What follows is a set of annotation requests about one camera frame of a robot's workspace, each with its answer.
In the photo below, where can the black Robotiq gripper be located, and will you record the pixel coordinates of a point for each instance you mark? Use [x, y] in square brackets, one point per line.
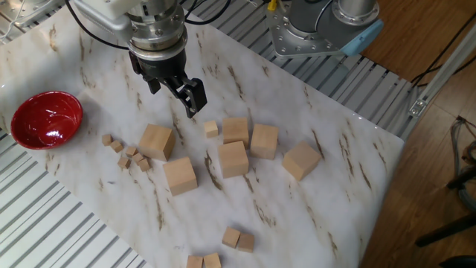
[161, 67]

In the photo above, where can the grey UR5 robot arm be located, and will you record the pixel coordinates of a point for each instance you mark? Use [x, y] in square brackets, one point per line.
[334, 30]

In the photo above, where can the large wooden cube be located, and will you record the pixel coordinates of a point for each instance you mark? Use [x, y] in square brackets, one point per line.
[180, 175]
[301, 160]
[233, 159]
[157, 141]
[235, 130]
[264, 141]

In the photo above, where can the medium wooden cube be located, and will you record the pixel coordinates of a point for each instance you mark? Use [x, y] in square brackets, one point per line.
[194, 262]
[211, 129]
[212, 261]
[246, 243]
[231, 237]

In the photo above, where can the red glossy bowl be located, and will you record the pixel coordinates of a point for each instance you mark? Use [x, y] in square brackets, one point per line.
[46, 119]

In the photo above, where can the yellow connector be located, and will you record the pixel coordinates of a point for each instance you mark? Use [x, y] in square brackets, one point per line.
[272, 4]

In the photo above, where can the white marble board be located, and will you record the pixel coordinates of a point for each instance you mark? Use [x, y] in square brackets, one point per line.
[260, 208]

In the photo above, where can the silver metal plate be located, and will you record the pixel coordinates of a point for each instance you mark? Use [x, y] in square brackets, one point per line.
[33, 11]

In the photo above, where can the black chair leg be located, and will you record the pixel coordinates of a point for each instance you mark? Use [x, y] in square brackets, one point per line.
[446, 231]

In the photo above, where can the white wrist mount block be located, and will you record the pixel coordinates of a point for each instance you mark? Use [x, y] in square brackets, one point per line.
[100, 13]

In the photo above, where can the silver corner bracket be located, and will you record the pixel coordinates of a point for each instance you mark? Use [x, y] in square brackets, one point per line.
[417, 108]

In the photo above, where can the aluminium profile rail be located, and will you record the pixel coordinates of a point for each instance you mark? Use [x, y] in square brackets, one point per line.
[446, 70]

